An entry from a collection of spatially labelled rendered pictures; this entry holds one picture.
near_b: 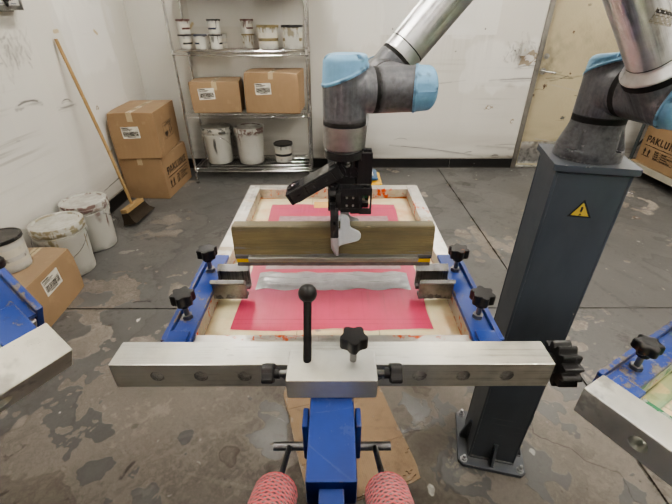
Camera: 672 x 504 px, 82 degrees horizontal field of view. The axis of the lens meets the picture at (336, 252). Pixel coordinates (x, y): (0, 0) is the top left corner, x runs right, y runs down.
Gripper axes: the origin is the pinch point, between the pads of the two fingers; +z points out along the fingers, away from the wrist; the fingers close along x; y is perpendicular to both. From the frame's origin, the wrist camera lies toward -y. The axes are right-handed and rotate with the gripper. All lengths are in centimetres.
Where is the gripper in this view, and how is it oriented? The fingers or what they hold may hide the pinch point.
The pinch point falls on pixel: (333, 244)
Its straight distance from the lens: 79.9
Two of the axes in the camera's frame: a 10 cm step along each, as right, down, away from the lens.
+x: 0.0, -5.2, 8.5
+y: 10.0, 0.0, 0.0
